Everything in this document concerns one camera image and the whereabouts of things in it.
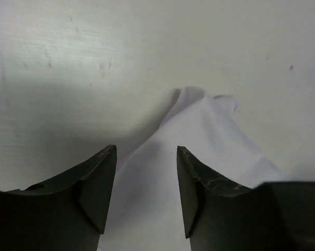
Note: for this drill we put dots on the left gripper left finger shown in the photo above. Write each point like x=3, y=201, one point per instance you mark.
x=66, y=212

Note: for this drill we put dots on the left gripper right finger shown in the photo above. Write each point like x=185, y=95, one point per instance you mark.
x=220, y=214

